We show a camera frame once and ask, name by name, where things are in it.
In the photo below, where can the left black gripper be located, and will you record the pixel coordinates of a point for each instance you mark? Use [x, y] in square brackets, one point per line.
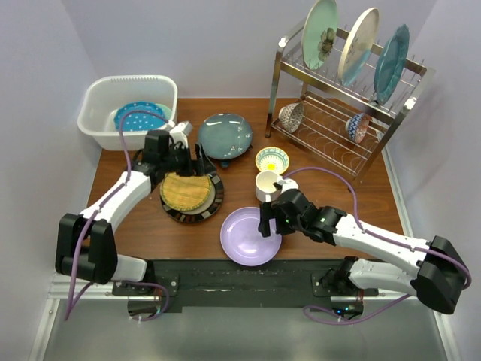
[205, 167]

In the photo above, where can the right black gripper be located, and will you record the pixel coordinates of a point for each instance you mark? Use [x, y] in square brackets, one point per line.
[267, 211]

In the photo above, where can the blue-grey blossom plate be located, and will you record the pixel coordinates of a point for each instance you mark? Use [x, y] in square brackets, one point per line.
[225, 136]

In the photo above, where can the lavender round plate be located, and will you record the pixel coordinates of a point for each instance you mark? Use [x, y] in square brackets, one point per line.
[243, 243]

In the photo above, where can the blue dotted scalloped plate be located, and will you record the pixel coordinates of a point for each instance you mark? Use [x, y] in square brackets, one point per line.
[142, 116]

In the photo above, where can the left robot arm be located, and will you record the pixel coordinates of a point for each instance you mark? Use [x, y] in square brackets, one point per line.
[86, 247]

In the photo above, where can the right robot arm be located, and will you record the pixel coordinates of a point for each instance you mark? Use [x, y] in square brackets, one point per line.
[432, 271]

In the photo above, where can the white plastic bin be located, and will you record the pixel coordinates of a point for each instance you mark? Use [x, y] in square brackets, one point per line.
[104, 97]

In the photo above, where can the white ceramic mug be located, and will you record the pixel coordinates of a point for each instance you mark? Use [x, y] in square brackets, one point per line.
[268, 186]

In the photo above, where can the woven straw round mat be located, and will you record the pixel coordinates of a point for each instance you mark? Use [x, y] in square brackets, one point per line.
[185, 193]

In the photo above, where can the dark blue trivet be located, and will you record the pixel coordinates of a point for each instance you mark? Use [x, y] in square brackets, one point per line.
[225, 163]

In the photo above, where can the black patterned rim plate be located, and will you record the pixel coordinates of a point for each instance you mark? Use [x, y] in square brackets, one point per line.
[203, 212]

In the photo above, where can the yellow teal patterned bowl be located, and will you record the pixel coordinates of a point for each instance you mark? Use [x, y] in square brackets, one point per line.
[272, 159]

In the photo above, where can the brown patterned bowl in rack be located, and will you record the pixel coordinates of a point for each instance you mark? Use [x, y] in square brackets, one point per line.
[291, 116]

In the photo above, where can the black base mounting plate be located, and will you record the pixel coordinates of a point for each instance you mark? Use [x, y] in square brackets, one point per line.
[280, 283]

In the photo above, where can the blue red bowl in rack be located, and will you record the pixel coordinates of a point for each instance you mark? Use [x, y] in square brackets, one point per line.
[356, 128]

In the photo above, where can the beige blue plate in rack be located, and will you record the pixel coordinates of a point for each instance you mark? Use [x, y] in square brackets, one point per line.
[357, 48]

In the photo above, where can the mint flower plate in rack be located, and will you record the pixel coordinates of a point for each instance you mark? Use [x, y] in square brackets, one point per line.
[319, 33]

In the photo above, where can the teal scalloped plate in rack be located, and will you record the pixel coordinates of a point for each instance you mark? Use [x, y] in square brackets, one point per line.
[390, 64]

